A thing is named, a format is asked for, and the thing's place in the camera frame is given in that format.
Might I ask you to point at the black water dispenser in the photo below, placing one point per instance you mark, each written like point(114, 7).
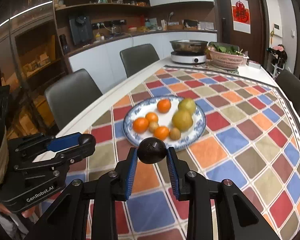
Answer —
point(81, 29)

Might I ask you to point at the red fu door poster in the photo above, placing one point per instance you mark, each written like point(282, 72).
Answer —
point(241, 16)

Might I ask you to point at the pink basket of greens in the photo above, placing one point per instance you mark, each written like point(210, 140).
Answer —
point(225, 55)

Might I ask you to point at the large orange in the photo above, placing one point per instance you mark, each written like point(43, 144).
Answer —
point(162, 132)
point(140, 125)

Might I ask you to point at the small orange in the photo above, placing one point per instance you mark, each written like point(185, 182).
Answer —
point(164, 105)

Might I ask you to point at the grey dining chair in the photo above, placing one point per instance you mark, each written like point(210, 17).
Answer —
point(71, 95)
point(137, 58)

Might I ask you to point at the small orange mandarin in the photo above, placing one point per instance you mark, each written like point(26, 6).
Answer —
point(152, 117)

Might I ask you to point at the yellow-green pear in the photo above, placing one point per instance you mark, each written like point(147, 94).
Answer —
point(187, 104)
point(182, 120)

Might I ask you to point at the person's left hand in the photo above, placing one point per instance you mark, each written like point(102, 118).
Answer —
point(26, 214)

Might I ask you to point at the steel wok pan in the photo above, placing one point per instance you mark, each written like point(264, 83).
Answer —
point(189, 46)

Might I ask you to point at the far grey dining chair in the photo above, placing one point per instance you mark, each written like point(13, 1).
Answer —
point(137, 58)

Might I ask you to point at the white induction cooker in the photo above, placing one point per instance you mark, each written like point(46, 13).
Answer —
point(187, 58)

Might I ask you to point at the blue white porcelain plate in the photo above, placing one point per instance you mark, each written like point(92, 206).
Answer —
point(140, 110)

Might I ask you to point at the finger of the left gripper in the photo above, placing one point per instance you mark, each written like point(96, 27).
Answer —
point(77, 153)
point(63, 143)

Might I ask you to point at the near grey dining chair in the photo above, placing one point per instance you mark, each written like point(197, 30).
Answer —
point(71, 95)

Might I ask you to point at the white counter cabinet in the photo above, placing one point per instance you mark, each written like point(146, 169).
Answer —
point(105, 64)

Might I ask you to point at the brown kiwi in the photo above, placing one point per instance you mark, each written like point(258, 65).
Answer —
point(175, 134)
point(153, 126)

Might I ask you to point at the right side grey chair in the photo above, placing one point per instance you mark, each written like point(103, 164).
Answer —
point(290, 85)

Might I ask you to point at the large orange front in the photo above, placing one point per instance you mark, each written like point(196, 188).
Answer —
point(162, 132)

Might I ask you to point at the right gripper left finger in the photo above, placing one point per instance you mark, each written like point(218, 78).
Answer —
point(67, 216)

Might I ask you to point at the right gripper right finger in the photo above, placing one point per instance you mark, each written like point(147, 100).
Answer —
point(237, 217)

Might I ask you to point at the dark brown door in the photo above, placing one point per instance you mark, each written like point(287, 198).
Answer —
point(256, 43)

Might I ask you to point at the dark plum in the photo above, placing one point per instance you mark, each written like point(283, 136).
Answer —
point(151, 150)
point(86, 138)

